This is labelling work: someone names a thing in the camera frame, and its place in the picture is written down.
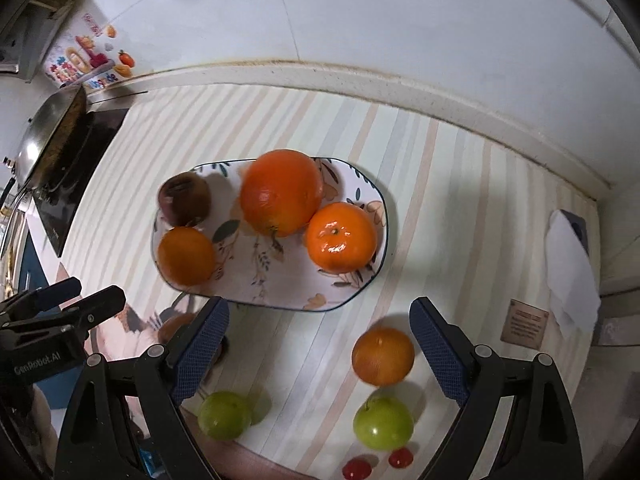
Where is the steel wok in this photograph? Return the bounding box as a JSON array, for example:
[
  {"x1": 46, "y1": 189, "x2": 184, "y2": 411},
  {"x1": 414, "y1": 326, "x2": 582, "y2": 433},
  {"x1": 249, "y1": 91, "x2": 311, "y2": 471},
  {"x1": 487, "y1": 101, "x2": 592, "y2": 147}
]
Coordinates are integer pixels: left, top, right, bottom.
[{"x1": 1, "y1": 85, "x2": 89, "y2": 197}]

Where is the large orange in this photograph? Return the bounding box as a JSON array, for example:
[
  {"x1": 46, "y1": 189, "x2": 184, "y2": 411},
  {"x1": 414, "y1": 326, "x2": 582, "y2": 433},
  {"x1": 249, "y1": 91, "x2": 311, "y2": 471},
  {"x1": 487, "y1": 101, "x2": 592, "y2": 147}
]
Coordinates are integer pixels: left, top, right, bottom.
[{"x1": 239, "y1": 149, "x2": 325, "y2": 238}]

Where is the floral oval plate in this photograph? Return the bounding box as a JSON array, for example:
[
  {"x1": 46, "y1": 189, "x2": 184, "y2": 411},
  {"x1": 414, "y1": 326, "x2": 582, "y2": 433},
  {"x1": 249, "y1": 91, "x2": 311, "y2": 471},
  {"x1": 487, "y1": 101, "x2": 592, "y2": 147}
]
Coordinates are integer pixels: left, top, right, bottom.
[{"x1": 151, "y1": 157, "x2": 391, "y2": 313}]

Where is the dark red apple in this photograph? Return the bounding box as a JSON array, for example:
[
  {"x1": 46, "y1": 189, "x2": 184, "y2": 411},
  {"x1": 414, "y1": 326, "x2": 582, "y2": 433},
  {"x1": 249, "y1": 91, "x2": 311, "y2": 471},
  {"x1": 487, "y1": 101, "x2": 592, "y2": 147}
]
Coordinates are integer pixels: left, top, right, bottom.
[{"x1": 158, "y1": 171, "x2": 212, "y2": 227}]

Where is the colourful wall sticker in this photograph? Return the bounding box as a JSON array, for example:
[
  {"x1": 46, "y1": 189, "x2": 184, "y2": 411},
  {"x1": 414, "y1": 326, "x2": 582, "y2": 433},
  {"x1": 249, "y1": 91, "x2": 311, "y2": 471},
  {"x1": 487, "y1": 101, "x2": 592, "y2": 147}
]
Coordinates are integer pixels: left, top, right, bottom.
[{"x1": 42, "y1": 10, "x2": 138, "y2": 93}]

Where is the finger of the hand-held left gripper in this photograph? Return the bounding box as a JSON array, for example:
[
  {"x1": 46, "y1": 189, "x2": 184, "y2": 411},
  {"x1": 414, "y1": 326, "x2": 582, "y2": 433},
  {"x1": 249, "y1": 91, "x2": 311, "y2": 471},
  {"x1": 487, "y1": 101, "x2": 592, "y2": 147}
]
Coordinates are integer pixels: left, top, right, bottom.
[
  {"x1": 47, "y1": 285, "x2": 127, "y2": 345},
  {"x1": 0, "y1": 276, "x2": 83, "y2": 322}
]

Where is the range hood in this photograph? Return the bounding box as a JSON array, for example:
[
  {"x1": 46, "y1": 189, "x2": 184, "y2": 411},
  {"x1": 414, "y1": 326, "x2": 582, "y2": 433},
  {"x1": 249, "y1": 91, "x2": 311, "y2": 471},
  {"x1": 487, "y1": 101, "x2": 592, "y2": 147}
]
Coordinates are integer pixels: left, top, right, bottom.
[{"x1": 0, "y1": 0, "x2": 76, "y2": 84}]

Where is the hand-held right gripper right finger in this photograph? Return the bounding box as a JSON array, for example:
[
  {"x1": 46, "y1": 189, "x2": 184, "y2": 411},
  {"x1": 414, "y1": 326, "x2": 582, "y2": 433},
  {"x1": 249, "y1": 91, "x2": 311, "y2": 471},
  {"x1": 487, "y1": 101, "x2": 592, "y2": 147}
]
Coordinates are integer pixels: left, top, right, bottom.
[{"x1": 409, "y1": 296, "x2": 586, "y2": 480}]

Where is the large green apple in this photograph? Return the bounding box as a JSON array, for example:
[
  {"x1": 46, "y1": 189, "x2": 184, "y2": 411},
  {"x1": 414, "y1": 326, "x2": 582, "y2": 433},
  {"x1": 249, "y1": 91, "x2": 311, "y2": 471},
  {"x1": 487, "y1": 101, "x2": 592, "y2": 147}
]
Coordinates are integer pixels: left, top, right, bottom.
[{"x1": 353, "y1": 396, "x2": 415, "y2": 451}]

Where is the small green apple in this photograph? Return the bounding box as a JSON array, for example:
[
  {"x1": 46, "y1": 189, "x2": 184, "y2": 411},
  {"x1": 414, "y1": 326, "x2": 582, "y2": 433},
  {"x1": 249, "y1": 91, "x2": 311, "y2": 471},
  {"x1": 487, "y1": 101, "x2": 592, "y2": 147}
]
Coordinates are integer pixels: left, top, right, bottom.
[{"x1": 197, "y1": 391, "x2": 253, "y2": 441}]

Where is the white cloth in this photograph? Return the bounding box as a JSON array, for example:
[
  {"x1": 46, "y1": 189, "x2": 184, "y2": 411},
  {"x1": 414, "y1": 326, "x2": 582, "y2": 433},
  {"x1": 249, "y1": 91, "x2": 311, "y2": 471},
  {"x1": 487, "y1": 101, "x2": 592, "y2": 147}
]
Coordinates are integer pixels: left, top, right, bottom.
[{"x1": 545, "y1": 210, "x2": 602, "y2": 339}]

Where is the small matte orange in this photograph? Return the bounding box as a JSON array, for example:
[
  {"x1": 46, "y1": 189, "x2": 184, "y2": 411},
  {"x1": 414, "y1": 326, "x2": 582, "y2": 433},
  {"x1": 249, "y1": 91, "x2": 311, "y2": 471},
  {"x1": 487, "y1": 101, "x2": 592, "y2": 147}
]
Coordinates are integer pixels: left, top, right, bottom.
[{"x1": 157, "y1": 226, "x2": 217, "y2": 287}]

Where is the striped tablecloth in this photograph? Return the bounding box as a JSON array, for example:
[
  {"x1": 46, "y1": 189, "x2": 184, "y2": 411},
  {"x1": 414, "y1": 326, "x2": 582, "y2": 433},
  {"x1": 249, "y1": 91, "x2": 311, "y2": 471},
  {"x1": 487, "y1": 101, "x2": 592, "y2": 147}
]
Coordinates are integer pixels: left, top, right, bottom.
[{"x1": 59, "y1": 82, "x2": 602, "y2": 480}]

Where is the brown label card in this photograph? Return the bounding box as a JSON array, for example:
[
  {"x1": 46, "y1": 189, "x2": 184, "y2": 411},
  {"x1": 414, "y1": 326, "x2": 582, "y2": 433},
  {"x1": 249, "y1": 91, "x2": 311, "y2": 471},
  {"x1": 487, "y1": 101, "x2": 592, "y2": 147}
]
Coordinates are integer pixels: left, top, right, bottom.
[{"x1": 500, "y1": 298, "x2": 550, "y2": 350}]

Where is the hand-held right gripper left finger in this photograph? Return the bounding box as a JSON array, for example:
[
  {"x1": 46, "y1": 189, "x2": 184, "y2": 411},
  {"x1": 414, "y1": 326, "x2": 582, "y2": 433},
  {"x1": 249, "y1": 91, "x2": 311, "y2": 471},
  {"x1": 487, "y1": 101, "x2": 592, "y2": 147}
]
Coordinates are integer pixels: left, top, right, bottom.
[{"x1": 52, "y1": 296, "x2": 231, "y2": 480}]

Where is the brown round fruit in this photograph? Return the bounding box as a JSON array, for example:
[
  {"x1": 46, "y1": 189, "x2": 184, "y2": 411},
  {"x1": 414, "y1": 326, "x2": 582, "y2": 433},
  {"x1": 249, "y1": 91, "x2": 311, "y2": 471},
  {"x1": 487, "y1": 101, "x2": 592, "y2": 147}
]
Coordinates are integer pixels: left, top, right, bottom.
[{"x1": 157, "y1": 312, "x2": 226, "y2": 367}]

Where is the round orange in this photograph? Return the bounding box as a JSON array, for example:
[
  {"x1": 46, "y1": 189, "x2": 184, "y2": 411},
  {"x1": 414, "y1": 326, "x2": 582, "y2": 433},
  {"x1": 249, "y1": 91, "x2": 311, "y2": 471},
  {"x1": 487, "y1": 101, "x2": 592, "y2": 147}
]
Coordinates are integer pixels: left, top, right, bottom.
[{"x1": 351, "y1": 326, "x2": 416, "y2": 387}]

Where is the black cooktop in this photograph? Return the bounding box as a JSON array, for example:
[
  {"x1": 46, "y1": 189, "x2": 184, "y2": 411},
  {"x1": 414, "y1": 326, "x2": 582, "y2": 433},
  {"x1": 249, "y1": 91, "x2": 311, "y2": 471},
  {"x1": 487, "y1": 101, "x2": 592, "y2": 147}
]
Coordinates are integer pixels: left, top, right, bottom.
[{"x1": 30, "y1": 107, "x2": 131, "y2": 259}]

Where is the glossy mandarin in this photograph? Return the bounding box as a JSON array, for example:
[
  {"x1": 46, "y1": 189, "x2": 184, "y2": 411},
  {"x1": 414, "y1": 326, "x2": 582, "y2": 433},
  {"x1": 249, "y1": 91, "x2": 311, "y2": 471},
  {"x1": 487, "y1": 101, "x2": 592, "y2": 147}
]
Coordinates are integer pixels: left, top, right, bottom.
[{"x1": 305, "y1": 201, "x2": 379, "y2": 275}]

